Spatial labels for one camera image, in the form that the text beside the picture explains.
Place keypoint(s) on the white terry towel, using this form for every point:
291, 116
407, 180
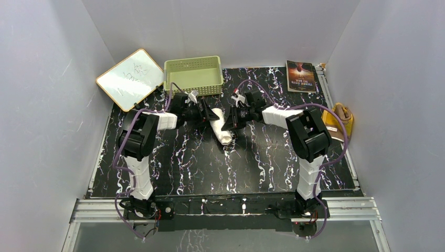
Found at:
224, 137

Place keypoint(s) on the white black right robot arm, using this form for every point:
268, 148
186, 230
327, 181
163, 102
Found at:
308, 135

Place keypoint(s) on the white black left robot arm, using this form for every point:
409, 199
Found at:
140, 128

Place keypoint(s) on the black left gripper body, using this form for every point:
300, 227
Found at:
191, 114

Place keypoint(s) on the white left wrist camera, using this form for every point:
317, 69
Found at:
192, 97

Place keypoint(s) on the wood framed whiteboard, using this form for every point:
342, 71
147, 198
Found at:
131, 80

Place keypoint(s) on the orange brown towel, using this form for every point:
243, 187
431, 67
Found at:
334, 127

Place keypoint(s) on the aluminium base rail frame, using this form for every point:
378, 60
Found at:
166, 210

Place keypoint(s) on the dark paperback book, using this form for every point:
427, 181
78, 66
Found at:
300, 77

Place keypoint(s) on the green perforated plastic basket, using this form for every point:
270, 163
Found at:
203, 74

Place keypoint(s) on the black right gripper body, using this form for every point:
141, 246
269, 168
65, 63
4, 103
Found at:
244, 115

